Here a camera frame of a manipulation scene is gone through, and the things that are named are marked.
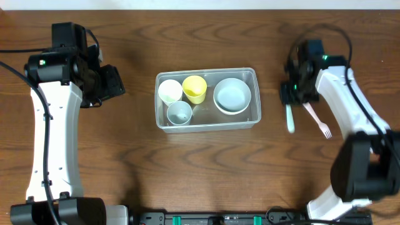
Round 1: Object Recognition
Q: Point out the white plastic cup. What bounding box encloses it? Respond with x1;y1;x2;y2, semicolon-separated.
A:
157;79;183;106

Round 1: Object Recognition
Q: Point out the pink plastic fork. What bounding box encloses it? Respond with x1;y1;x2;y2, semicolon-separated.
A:
303;102;332;139

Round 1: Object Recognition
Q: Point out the mint green plastic spoon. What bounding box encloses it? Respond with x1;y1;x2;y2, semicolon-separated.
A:
286;104;295;134

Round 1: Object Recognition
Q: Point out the left black cable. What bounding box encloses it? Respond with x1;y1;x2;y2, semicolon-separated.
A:
0;48;60;225

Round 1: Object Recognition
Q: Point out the white plastic bowl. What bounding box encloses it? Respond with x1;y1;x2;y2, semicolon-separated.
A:
214;101;249;116

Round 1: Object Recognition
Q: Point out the clear plastic container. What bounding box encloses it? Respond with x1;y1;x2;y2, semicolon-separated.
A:
154;67;261;133

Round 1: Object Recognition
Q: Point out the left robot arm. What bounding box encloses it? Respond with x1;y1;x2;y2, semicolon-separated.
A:
10;22;129;225

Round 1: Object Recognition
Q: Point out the grey plastic bowl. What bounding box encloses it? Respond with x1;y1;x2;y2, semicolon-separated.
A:
213;78;252;108

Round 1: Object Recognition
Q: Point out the yellow plastic cup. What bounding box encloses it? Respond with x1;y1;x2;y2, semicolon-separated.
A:
182;75;207;104

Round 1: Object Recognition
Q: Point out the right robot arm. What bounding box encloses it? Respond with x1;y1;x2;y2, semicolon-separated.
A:
280;40;399;224

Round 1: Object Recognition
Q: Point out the grey plastic cup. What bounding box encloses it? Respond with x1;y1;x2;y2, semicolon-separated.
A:
167;101;193;126

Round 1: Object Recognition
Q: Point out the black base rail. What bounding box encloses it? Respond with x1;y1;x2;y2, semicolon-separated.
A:
127;207;373;225

